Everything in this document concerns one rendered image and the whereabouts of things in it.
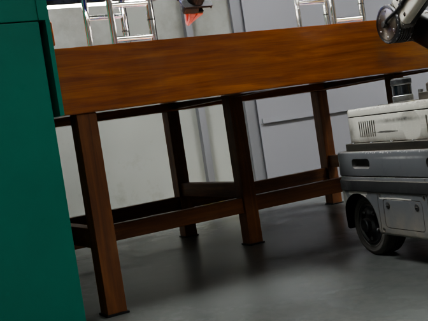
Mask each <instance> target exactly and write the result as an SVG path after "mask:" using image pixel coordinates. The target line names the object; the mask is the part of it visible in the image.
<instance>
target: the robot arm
mask: <svg viewBox="0 0 428 321"><path fill-rule="evenodd" d="M177 1H179V2H180V4H181V8H182V13H183V14H185V21H186V25H187V26H189V25H190V24H191V23H193V21H195V20H196V19H197V18H199V17H200V16H201V15H202V14H203V11H204V10H203V9H202V8H211V9H212V6H213V4H212V2H211V1H210V0H177Z"/></svg>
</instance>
